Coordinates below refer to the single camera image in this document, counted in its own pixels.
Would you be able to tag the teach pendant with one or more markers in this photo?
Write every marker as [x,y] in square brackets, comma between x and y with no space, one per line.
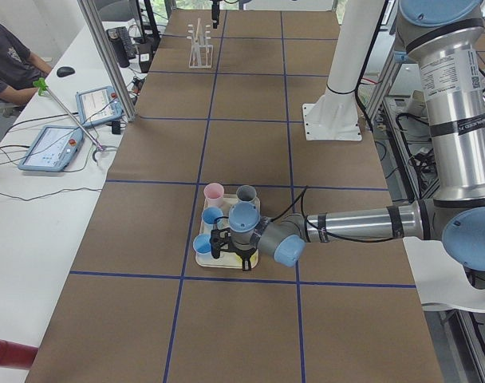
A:
[53,149]
[98,106]

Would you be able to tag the person in grey shirt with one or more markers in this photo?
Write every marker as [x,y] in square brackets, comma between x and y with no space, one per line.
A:
[19,69]

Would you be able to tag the grey cup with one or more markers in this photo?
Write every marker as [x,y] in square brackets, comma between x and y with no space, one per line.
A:
[246,193]

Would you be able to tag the red cylinder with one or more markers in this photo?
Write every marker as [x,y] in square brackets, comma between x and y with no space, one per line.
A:
[16,356]

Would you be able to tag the white wire cup rack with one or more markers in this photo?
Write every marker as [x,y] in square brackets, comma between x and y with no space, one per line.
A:
[201,53]

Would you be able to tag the black keyboard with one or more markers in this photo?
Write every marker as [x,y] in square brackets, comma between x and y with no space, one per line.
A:
[127,42]

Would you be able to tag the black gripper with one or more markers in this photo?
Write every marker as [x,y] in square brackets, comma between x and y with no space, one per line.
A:
[242,252]

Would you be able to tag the white camera post base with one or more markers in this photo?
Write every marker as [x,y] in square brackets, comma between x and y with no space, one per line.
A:
[334,116]

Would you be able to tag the green handled reacher grabber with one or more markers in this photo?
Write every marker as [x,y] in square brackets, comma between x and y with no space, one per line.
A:
[42,88]

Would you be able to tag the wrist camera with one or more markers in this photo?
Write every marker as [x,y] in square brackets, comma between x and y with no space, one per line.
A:
[220,237]

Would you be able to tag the black water bottle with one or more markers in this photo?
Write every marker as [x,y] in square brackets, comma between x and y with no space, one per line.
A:
[118,47]

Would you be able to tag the light blue cup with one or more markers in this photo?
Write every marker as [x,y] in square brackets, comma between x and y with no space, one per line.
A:
[202,244]

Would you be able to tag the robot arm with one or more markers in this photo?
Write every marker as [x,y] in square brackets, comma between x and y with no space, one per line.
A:
[439,36]

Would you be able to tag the pink cup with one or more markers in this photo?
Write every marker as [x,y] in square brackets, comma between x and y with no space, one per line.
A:
[214,193]

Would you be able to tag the aluminium frame post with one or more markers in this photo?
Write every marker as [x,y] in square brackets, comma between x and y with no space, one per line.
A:
[107,55]

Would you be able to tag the near teach pendant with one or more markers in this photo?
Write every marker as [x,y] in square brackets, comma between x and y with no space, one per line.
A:
[53,149]

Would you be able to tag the far teach pendant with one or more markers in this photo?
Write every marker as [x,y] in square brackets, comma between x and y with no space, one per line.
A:
[98,106]

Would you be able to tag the black computer mouse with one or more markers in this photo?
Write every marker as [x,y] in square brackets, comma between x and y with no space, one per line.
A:
[65,71]

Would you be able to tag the cream plastic tray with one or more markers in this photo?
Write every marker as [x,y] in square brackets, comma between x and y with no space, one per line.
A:
[227,260]

